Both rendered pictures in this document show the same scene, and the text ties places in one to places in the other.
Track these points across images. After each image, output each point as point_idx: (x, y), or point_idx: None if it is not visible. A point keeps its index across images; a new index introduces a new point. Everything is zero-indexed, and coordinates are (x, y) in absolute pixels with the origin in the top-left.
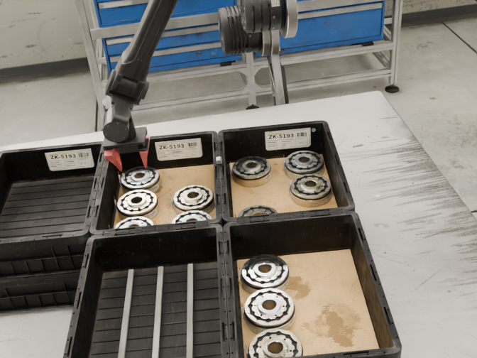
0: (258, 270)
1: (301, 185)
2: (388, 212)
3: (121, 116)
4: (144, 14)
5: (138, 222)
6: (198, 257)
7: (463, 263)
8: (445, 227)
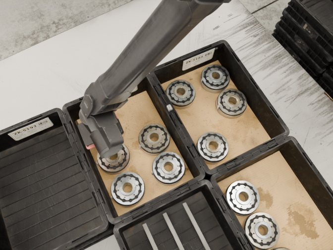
0: (240, 201)
1: (226, 103)
2: (261, 87)
3: (117, 141)
4: (132, 53)
5: (128, 180)
6: (188, 196)
7: (320, 118)
8: (299, 91)
